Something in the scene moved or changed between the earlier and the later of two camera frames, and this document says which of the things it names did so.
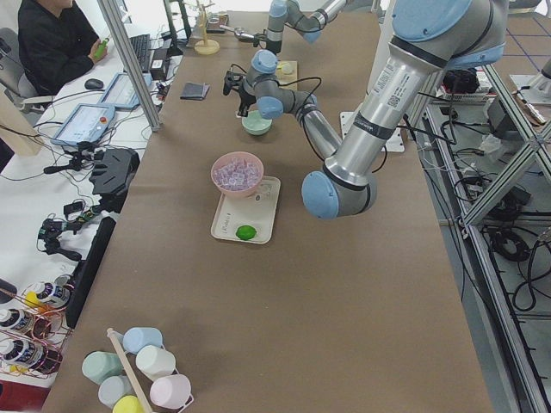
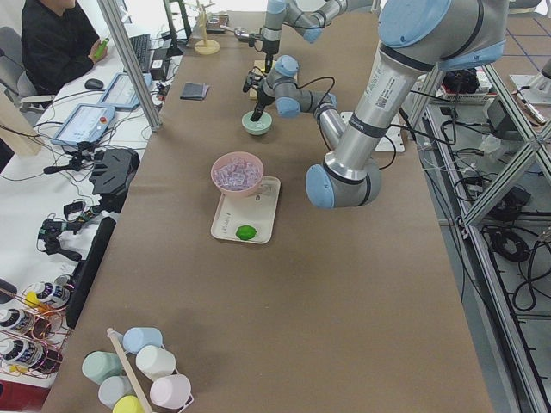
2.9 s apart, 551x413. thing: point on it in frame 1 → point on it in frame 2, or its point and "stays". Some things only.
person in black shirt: x=57 y=43 stays
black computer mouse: x=94 y=83 stays
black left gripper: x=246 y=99 → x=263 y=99
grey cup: x=114 y=387 stays
